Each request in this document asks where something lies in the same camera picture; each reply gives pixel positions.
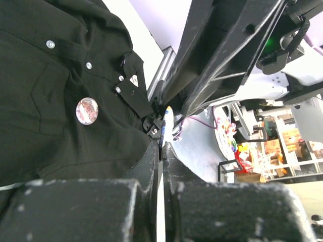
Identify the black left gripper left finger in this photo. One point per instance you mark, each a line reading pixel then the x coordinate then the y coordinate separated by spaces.
pixel 84 209

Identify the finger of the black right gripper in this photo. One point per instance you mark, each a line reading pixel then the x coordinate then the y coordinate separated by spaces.
pixel 207 25
pixel 236 56

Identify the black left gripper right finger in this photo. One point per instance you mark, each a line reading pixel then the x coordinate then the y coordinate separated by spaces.
pixel 199 211

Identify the black button-up shirt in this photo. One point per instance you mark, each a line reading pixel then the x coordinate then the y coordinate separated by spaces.
pixel 53 54

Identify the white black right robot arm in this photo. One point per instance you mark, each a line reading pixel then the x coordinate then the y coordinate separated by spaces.
pixel 282 47

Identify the pink red round brooch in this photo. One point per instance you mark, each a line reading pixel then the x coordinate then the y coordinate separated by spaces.
pixel 87 111

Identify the aluminium frame rail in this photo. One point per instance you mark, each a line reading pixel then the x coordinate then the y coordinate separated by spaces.
pixel 162 71

